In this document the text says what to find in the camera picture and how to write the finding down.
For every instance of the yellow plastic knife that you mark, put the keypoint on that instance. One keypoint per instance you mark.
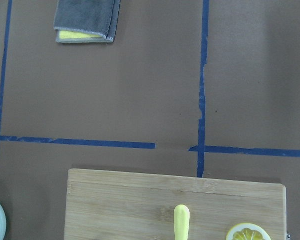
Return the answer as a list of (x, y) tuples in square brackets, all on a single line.
[(181, 220)]

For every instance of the grey folded cloth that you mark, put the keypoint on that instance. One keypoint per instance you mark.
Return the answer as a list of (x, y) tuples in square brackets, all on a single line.
[(90, 17)]

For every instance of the yellow sponge cloth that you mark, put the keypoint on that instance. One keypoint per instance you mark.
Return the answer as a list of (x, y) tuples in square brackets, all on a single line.
[(70, 35)]

